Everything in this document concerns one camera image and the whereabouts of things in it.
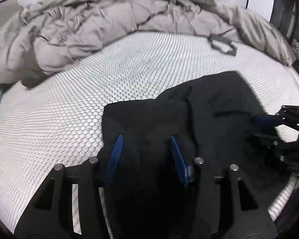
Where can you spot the dark glass wardrobe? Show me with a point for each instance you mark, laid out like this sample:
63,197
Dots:
284,12

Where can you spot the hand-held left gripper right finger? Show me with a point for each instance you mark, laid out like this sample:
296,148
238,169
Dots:
179,159

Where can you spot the beige padded headboard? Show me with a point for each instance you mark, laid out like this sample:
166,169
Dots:
5,15

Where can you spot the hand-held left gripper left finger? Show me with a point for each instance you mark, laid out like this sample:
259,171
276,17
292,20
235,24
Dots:
115,154

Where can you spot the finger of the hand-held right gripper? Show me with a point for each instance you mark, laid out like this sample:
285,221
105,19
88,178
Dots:
263,137
266,120

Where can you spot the white honeycomb mattress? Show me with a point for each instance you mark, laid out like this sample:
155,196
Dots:
64,104

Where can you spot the grey duvet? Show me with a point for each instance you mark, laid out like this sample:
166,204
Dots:
89,25

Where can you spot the black pants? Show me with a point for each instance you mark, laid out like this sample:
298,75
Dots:
214,99

